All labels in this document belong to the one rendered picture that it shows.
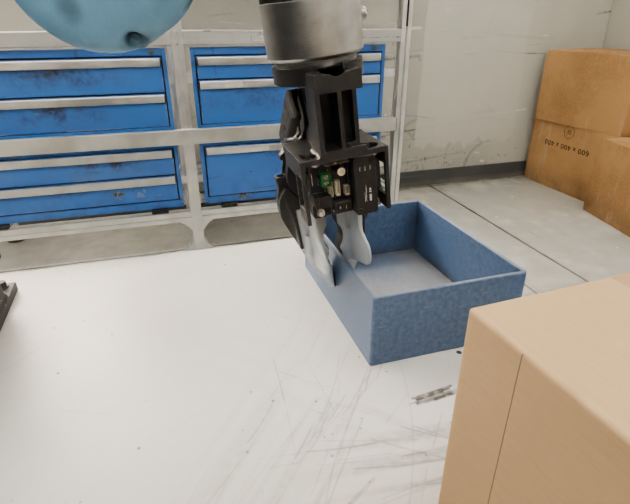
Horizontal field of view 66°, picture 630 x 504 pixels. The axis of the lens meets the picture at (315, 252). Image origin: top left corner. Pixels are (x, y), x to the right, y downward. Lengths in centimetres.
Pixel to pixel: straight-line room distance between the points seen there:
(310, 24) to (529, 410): 28
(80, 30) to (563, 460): 25
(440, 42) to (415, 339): 273
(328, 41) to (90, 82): 151
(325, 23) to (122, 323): 34
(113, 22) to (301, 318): 34
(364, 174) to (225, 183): 155
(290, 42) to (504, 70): 302
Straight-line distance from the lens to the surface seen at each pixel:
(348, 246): 47
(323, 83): 36
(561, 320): 23
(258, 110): 188
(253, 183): 193
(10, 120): 191
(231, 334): 48
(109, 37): 24
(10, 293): 61
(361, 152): 38
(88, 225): 195
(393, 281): 56
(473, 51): 322
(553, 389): 20
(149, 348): 48
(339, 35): 37
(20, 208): 199
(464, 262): 55
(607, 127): 315
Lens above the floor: 98
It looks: 26 degrees down
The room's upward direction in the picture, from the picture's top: straight up
